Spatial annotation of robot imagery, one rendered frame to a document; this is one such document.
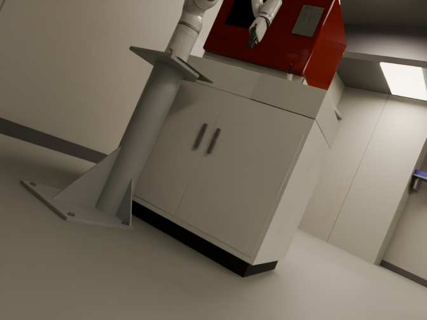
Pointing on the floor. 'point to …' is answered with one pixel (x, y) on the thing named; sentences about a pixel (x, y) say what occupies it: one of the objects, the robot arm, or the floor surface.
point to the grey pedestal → (121, 153)
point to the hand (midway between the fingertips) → (250, 44)
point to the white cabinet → (230, 177)
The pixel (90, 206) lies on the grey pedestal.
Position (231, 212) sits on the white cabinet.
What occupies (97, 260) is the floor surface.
